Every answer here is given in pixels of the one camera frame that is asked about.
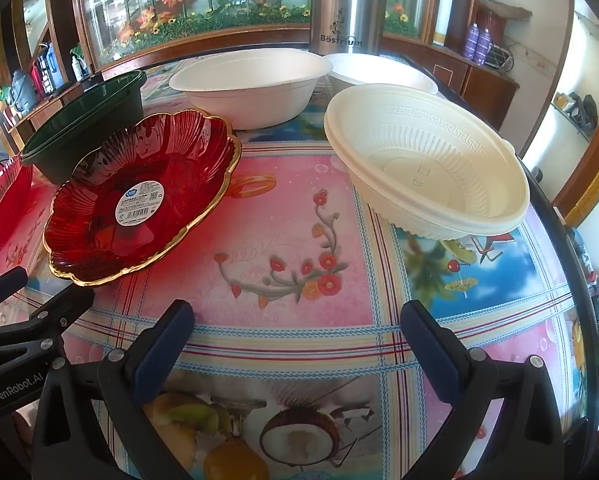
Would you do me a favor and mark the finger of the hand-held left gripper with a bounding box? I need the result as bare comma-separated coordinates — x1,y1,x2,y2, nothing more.
0,266,29,302
0,284,97,357

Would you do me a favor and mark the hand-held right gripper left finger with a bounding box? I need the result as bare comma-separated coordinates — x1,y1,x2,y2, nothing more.
32,299,200,480

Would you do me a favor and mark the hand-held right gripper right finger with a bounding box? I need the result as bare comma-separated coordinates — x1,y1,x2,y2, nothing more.
399,300,565,480

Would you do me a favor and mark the dark green plastic bowl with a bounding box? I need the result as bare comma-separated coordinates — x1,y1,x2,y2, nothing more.
20,70,148,186

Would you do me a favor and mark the large white paper bowl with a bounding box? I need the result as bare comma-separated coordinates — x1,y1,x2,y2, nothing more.
168,49,334,131

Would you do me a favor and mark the printed colourful tablecloth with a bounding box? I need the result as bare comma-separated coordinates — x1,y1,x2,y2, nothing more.
0,52,599,480

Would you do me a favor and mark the cream patterned plastic bowl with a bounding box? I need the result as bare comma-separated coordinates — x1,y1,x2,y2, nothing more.
323,84,531,241

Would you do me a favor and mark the blue grey kettle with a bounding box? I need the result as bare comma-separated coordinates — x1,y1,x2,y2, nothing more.
7,70,33,111

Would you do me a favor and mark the white bottle green top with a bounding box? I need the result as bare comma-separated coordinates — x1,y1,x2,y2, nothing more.
70,47,88,81

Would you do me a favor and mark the wooden cabinet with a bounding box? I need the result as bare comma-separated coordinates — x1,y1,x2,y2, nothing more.
0,0,523,161

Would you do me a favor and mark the small white paper bowl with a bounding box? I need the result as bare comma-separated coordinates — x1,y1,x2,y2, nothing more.
324,52,439,97

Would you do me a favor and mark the purple bottle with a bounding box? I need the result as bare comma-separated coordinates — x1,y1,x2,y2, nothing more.
463,24,480,61
474,27,493,66

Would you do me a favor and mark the brown basket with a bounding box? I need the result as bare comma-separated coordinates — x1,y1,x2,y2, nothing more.
479,7,510,48

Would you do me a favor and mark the stainless steel thermos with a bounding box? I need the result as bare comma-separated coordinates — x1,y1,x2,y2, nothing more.
307,0,390,57

